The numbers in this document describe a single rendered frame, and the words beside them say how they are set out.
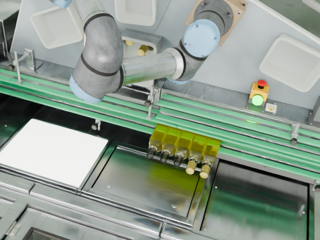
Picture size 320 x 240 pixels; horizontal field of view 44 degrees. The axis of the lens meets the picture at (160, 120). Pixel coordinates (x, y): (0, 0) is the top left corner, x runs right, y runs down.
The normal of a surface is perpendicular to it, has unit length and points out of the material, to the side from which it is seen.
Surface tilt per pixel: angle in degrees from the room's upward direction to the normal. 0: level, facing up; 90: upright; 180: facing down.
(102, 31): 55
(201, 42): 8
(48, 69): 90
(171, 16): 0
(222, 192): 90
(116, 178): 90
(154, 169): 90
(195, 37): 8
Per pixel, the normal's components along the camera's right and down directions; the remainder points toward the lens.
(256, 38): -0.29, 0.58
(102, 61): 0.11, 0.39
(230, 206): 0.11, -0.78
